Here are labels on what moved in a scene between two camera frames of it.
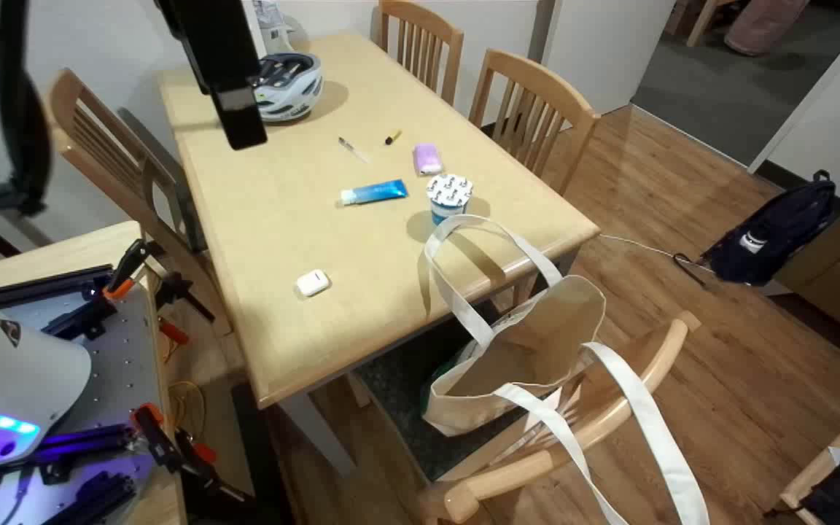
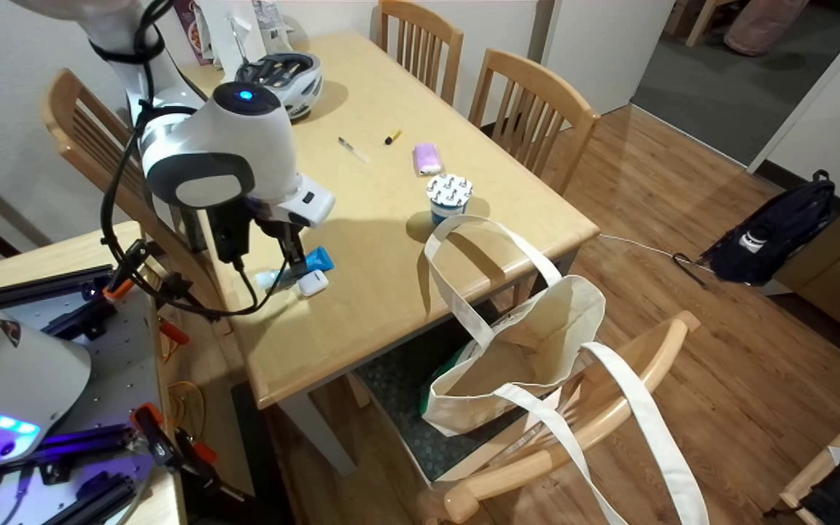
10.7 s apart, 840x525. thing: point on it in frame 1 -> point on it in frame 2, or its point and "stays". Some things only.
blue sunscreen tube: [370, 193] -> [312, 261]
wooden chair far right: [530, 113] stays
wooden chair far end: [417, 38] stays
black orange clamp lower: [179, 451] stays
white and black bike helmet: [288, 85] stays
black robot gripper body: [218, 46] -> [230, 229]
